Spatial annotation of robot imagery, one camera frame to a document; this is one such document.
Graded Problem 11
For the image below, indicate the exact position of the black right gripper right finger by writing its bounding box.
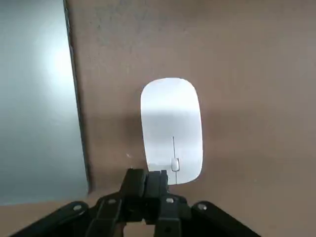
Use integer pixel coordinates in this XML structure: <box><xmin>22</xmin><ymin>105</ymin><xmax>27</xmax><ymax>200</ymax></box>
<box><xmin>145</xmin><ymin>169</ymin><xmax>262</xmax><ymax>237</ymax></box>

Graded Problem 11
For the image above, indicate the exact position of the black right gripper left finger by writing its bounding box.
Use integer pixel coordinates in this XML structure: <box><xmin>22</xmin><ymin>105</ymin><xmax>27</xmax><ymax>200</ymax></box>
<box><xmin>9</xmin><ymin>168</ymin><xmax>148</xmax><ymax>237</ymax></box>

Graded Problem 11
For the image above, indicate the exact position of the white computer mouse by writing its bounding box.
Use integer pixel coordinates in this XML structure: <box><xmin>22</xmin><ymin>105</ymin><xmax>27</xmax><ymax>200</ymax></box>
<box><xmin>140</xmin><ymin>78</ymin><xmax>203</xmax><ymax>185</ymax></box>

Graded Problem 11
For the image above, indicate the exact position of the silver MacBook laptop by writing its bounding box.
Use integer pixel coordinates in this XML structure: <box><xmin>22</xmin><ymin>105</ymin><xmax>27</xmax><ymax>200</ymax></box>
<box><xmin>0</xmin><ymin>0</ymin><xmax>91</xmax><ymax>206</ymax></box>

